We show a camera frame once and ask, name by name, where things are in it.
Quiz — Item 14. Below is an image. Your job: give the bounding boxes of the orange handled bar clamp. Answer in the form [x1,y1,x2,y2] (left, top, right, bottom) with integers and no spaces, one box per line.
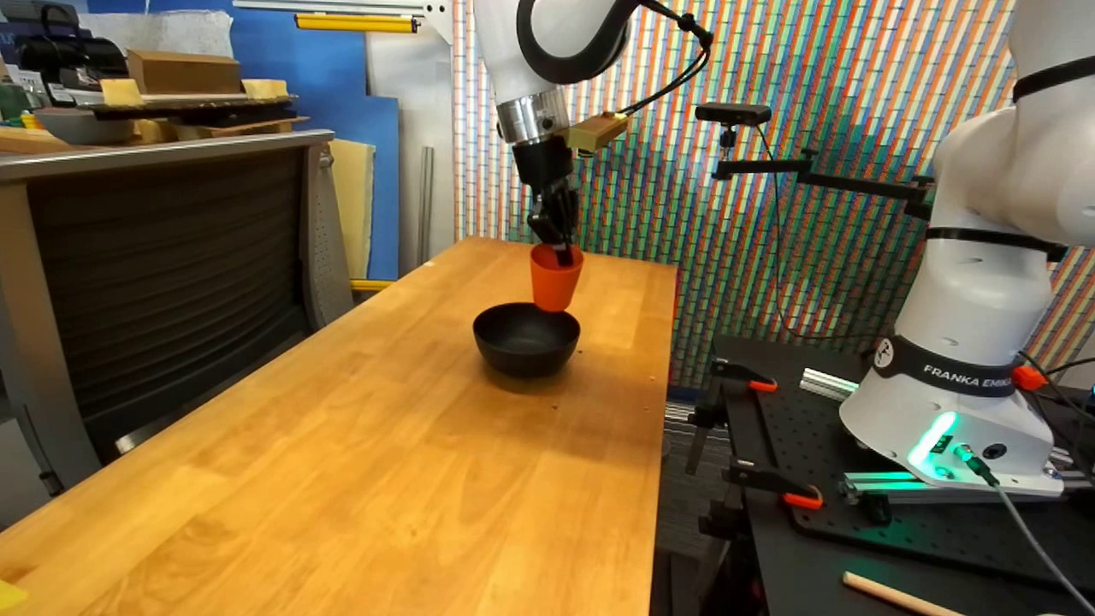
[724,454,829,515]
[708,352,782,401]

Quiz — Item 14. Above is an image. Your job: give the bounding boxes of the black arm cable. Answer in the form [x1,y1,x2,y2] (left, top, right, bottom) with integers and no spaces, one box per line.
[614,0,718,119]

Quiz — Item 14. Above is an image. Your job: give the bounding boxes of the blue board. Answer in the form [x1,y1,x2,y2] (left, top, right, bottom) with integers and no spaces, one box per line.
[86,0,402,285]

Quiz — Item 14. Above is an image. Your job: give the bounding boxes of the grey cable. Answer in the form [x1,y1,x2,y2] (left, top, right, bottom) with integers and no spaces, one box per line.
[966,451,1095,616]

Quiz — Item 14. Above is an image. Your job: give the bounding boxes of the wooden dowel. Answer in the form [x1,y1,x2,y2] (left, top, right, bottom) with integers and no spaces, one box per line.
[838,569,969,616]

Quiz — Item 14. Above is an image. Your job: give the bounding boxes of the black bowl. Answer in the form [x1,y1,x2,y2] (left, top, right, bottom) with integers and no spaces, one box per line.
[473,298,585,383]

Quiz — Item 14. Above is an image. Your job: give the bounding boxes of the black breadboard robot table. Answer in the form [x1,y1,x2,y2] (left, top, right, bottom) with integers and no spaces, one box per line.
[714,330,1095,616]

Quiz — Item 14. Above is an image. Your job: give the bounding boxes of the grey mesh office chair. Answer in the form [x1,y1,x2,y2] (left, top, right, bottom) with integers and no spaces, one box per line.
[0,125,360,496]

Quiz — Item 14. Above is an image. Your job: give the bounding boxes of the tan wrist camera box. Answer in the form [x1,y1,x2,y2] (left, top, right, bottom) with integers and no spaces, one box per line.
[560,109,632,160]

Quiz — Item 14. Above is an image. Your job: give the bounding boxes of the yellow foam block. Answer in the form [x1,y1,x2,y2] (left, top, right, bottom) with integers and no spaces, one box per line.
[95,76,295,109]

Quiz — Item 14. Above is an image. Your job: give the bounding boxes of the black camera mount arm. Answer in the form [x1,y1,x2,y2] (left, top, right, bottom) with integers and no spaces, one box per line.
[708,123,941,221]

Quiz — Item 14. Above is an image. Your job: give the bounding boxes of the aluminium rail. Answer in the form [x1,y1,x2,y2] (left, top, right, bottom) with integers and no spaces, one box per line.
[838,462,1071,507]

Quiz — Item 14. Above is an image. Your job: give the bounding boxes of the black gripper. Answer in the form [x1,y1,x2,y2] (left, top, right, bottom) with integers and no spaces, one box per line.
[511,130,581,271]

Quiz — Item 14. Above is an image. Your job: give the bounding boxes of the yellow bar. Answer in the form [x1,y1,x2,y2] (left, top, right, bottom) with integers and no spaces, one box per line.
[289,10,421,37]

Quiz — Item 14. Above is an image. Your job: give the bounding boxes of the wooden box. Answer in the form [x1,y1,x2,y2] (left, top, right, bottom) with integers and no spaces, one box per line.
[122,46,249,99]

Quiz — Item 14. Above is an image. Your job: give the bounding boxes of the orange plastic cup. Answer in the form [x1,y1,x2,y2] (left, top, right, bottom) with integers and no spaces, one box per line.
[528,240,589,317]

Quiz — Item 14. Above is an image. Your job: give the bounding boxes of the black stereo camera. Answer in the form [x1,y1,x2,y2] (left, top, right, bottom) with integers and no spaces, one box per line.
[690,99,778,130]

